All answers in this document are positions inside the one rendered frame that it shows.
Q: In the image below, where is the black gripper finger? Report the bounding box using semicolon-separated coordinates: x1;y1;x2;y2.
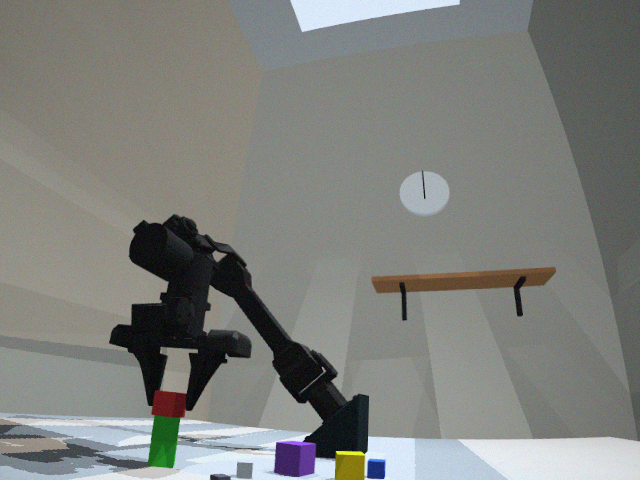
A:
185;353;227;411
127;348;168;406

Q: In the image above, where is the red block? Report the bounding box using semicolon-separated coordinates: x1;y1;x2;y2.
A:
151;390;186;418

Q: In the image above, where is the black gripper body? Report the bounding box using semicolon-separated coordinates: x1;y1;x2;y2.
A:
109;285;252;359

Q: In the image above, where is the small blue block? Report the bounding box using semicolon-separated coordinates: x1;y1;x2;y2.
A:
367;459;386;479

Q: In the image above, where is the yellow block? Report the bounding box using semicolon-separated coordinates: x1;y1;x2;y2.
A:
335;451;365;480

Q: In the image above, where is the green block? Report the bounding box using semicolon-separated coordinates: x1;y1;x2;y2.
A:
151;415;181;443
147;440;178;468

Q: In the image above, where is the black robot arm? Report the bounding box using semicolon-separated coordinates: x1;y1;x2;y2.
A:
128;214;348;425

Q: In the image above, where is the purple block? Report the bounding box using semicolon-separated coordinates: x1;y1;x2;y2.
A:
274;441;316;477

